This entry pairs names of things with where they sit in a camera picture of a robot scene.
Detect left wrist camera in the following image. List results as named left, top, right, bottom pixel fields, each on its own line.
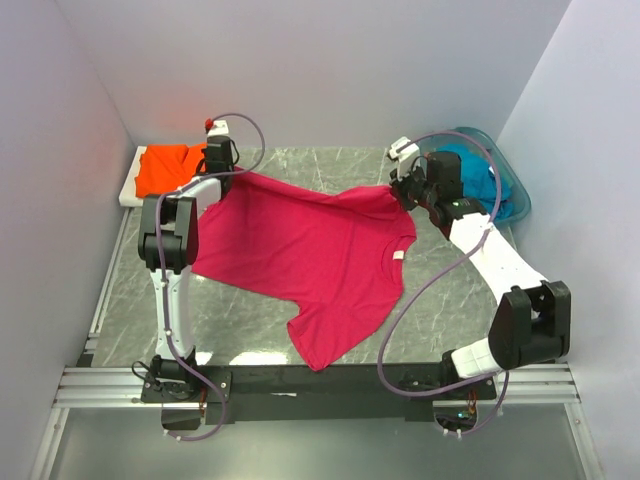
left=204, top=118, right=230, bottom=138

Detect aluminium frame rail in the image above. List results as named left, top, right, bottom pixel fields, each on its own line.
left=30, top=208, right=155, bottom=479

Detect orange folded t shirt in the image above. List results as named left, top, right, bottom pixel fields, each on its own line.
left=135, top=143, right=205, bottom=198

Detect white foam pad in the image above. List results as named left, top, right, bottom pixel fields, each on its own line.
left=118, top=146, right=147, bottom=208

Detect blue t shirt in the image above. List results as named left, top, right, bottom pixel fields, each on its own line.
left=437, top=143, right=514, bottom=221

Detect teal plastic basket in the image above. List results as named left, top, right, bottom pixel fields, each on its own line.
left=418, top=127, right=531, bottom=228

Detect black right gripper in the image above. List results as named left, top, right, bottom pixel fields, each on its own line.
left=389, top=162, right=437, bottom=214

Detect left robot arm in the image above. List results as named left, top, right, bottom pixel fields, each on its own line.
left=135, top=134, right=239, bottom=402

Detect pink t shirt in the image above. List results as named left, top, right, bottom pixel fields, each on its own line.
left=193, top=173, right=417, bottom=371

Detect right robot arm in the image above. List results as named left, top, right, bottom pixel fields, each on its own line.
left=388, top=142, right=571, bottom=399

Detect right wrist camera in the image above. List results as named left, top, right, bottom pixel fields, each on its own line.
left=387, top=136, right=420, bottom=179

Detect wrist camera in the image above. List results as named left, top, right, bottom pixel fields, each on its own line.
left=387, top=136, right=420, bottom=179
left=204, top=118, right=230, bottom=138

